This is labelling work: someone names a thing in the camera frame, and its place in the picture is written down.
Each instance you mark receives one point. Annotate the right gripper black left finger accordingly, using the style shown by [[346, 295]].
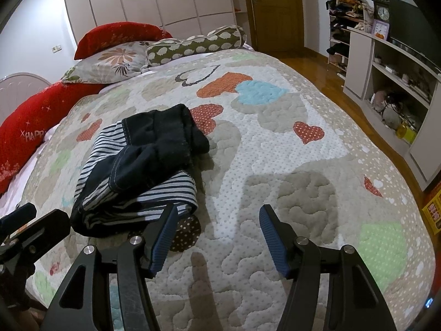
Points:
[[83, 300]]

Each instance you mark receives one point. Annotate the white bed headboard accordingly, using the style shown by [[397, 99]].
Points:
[[16, 88]]

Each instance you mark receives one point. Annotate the black television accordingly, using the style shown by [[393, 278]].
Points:
[[408, 26]]

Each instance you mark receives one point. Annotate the wooden door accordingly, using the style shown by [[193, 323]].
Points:
[[276, 25]]

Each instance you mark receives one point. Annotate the floral grey pillow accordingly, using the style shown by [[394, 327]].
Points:
[[112, 65]]

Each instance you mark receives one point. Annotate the white wardrobe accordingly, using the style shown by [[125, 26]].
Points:
[[182, 18]]

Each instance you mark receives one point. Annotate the red pillow near headboard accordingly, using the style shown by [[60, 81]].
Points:
[[23, 131]]

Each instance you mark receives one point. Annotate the red pillow at back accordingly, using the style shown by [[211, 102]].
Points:
[[112, 34]]

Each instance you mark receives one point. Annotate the yellow container on shelf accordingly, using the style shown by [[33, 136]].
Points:
[[406, 132]]

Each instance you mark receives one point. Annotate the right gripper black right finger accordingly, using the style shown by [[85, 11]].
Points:
[[354, 300]]

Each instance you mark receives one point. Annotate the heart pattern quilt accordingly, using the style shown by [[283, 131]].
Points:
[[274, 139]]

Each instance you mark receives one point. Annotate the olive dotted bolster pillow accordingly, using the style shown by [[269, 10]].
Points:
[[222, 38]]

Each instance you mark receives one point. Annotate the cluttered shoe rack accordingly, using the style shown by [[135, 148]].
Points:
[[344, 15]]

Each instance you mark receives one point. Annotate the dark mantel clock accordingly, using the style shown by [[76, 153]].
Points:
[[381, 10]]

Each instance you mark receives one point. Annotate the yellow box on floor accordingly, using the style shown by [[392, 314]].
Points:
[[432, 209]]

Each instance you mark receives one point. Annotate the white tv cabinet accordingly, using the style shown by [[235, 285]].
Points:
[[391, 85]]

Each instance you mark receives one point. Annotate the wall power socket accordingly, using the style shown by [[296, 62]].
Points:
[[56, 48]]

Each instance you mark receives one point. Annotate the dark frog print pants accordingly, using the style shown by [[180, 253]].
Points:
[[136, 168]]

